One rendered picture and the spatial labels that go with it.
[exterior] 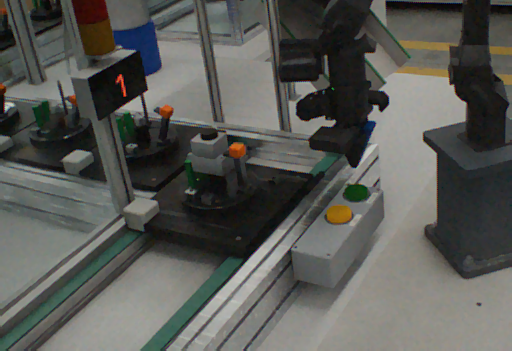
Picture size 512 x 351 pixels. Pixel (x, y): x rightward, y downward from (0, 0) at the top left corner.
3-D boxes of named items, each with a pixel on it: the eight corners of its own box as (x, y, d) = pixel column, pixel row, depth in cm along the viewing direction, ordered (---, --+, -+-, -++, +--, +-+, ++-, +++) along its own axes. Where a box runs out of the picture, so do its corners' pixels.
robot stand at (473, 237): (545, 257, 112) (554, 148, 102) (464, 280, 109) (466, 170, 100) (497, 213, 124) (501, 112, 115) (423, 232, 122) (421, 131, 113)
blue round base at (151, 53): (172, 63, 220) (163, 17, 213) (141, 81, 208) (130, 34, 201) (134, 59, 227) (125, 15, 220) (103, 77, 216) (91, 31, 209)
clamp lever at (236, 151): (251, 183, 117) (244, 143, 114) (245, 189, 116) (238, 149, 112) (233, 180, 119) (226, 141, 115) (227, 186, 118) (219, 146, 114)
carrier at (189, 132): (227, 138, 145) (218, 83, 139) (157, 196, 128) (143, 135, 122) (139, 125, 157) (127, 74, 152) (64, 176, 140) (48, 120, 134)
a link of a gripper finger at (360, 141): (369, 131, 110) (334, 126, 113) (359, 141, 107) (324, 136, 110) (371, 169, 113) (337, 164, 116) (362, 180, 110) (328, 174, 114)
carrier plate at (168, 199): (314, 183, 125) (313, 172, 124) (244, 259, 107) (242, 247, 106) (204, 163, 137) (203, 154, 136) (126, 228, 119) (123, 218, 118)
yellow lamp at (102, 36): (122, 45, 108) (115, 15, 106) (101, 56, 104) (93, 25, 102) (99, 43, 110) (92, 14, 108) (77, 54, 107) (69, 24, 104)
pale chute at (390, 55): (400, 68, 157) (411, 57, 154) (368, 89, 149) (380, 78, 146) (321, -24, 160) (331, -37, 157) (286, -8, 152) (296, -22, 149)
